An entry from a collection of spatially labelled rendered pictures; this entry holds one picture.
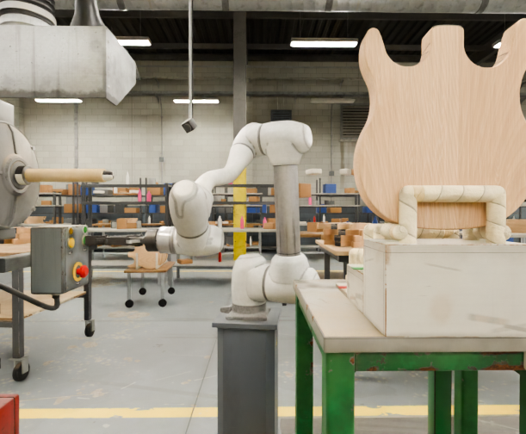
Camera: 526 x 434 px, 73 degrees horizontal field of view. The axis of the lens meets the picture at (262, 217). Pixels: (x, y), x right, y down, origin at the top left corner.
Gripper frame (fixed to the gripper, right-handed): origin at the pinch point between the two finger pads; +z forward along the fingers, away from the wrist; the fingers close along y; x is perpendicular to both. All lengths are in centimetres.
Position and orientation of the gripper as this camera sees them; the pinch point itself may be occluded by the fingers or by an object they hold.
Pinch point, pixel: (96, 240)
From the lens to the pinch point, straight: 129.5
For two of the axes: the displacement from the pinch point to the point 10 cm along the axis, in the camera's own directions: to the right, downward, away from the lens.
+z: -10.0, 0.0, -0.2
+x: 0.0, -10.0, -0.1
